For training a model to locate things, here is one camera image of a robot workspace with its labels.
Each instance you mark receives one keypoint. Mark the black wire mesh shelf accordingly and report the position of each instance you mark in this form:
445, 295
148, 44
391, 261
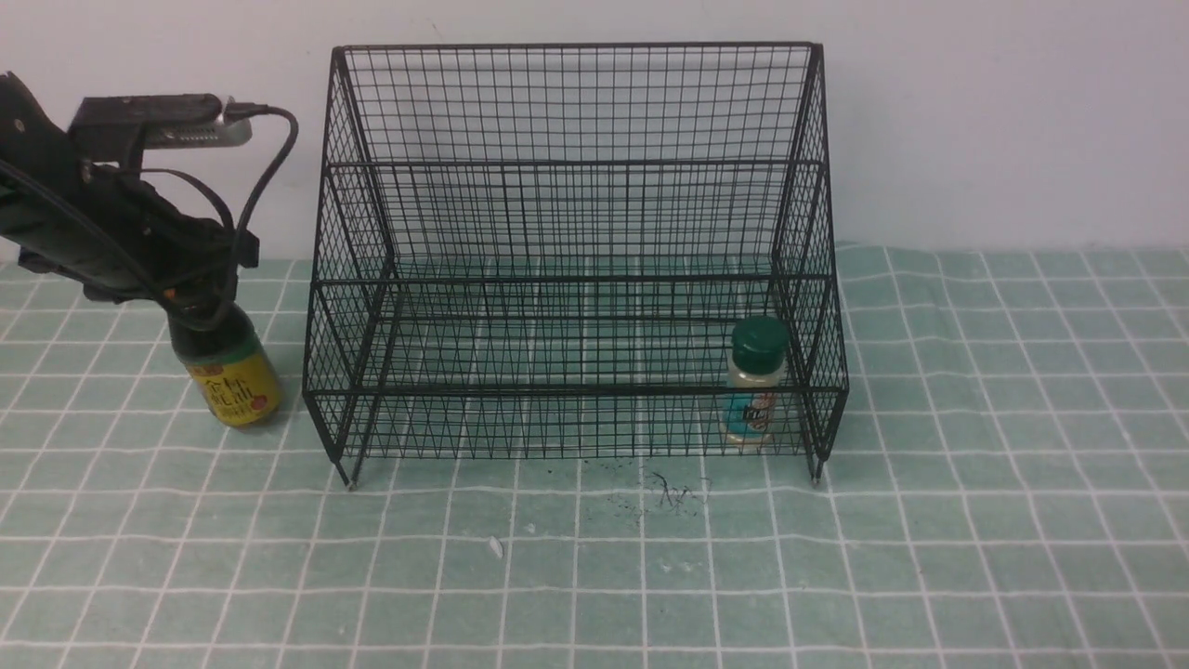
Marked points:
539, 251

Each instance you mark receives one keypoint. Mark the green-capped white pepper bottle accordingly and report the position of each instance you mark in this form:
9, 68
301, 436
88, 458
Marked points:
756, 366

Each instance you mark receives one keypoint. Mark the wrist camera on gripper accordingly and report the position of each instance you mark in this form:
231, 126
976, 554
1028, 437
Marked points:
118, 130

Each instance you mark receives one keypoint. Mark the green checked tablecloth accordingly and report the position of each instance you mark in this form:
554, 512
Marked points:
1007, 490

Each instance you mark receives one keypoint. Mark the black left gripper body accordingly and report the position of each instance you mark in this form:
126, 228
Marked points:
108, 229

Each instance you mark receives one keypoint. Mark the orange-capped oyster sauce bottle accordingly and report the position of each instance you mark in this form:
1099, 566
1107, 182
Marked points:
230, 368

